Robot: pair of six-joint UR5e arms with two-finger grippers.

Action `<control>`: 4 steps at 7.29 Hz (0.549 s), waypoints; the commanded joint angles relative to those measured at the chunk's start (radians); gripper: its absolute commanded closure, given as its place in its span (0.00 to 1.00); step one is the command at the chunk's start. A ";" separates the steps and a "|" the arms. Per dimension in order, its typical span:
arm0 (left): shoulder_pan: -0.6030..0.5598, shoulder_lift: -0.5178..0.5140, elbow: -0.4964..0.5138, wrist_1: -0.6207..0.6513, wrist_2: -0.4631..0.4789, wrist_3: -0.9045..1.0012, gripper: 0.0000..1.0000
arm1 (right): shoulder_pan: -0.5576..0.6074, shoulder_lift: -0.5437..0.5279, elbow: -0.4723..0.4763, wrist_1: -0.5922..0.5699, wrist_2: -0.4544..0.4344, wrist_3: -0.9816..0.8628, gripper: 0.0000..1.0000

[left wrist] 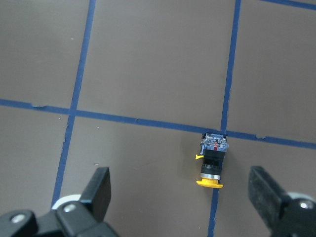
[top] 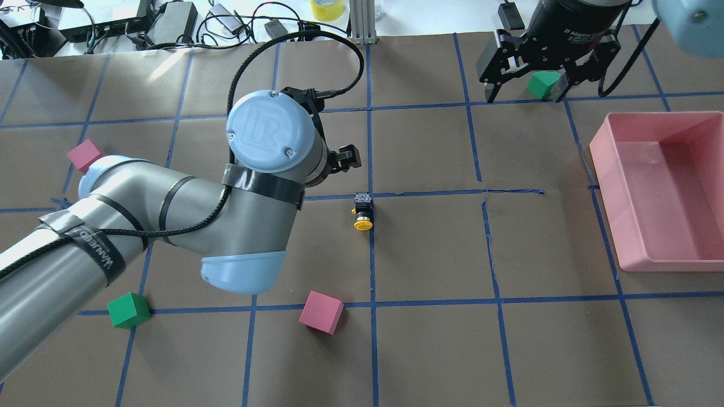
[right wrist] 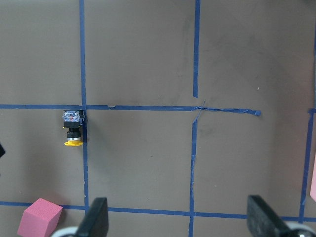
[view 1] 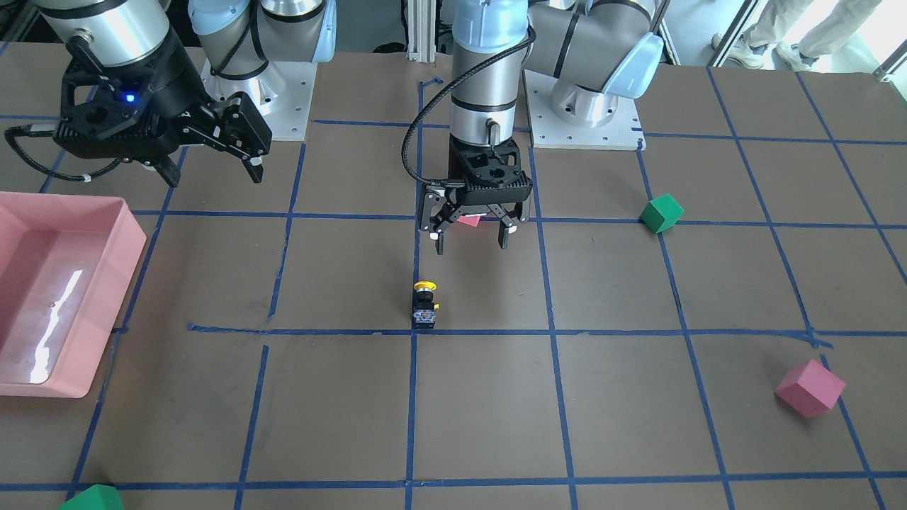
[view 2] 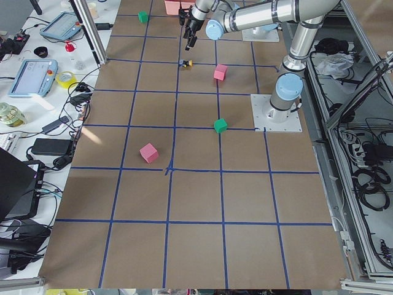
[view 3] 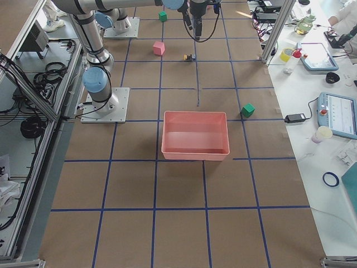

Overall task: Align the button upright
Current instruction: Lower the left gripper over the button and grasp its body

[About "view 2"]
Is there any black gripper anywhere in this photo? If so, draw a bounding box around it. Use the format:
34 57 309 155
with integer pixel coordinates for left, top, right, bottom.
178 8 203 50

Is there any yellow push button switch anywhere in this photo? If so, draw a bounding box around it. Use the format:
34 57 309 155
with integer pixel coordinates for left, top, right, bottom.
179 59 193 68

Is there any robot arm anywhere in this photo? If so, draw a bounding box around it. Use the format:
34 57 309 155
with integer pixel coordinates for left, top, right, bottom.
179 0 339 73

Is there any pink foam cube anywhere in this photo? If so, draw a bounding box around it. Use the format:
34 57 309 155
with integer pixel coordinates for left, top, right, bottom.
139 143 159 163
213 64 228 81

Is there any pink plastic bin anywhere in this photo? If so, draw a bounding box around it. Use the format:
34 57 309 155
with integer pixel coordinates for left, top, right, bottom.
164 0 195 15

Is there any green foam cube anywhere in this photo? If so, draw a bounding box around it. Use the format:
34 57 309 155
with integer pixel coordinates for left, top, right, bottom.
214 118 228 134
138 10 149 23

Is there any blue teach pendant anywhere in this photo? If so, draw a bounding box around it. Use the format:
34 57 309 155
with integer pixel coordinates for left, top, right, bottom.
8 59 58 98
40 12 81 41

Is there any yellow tape roll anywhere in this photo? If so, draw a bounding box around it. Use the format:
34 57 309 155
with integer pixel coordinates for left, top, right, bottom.
55 71 77 89

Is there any black power brick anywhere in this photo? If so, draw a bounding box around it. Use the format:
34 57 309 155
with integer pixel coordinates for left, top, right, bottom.
31 138 72 156

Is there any black laptop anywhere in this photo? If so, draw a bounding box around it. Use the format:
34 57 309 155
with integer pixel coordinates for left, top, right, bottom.
1 149 44 221

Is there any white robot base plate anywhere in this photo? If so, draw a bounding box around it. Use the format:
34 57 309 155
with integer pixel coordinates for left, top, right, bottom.
251 94 302 133

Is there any aluminium profile post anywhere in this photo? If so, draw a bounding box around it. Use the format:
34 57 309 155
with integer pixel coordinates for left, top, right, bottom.
69 0 107 65

